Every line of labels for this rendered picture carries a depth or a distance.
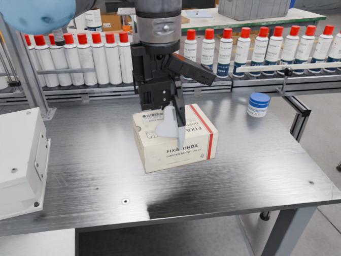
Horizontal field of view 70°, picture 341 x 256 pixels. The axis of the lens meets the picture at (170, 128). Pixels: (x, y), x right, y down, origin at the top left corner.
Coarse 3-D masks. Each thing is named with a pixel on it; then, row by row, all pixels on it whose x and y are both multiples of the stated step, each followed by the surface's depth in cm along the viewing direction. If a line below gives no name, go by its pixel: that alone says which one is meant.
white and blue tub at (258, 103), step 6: (252, 96) 91; (258, 96) 91; (264, 96) 91; (252, 102) 90; (258, 102) 88; (264, 102) 88; (252, 108) 91; (258, 108) 90; (264, 108) 90; (252, 114) 92; (258, 114) 91; (264, 114) 92
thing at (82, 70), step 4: (84, 68) 97; (88, 68) 97; (92, 68) 97; (0, 72) 93; (4, 72) 93; (16, 72) 93; (40, 72) 94; (44, 72) 95; (48, 72) 95; (52, 72) 95; (56, 72) 95; (60, 72) 95; (64, 72) 96; (68, 72) 96; (72, 72) 96; (76, 72) 96; (80, 72) 96; (84, 72) 97; (0, 76) 93
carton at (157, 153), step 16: (144, 112) 57; (160, 112) 57; (192, 112) 57; (144, 128) 52; (192, 128) 52; (208, 128) 52; (144, 144) 48; (160, 144) 48; (176, 144) 49; (192, 144) 51; (208, 144) 52; (144, 160) 49; (160, 160) 51; (176, 160) 52; (192, 160) 54
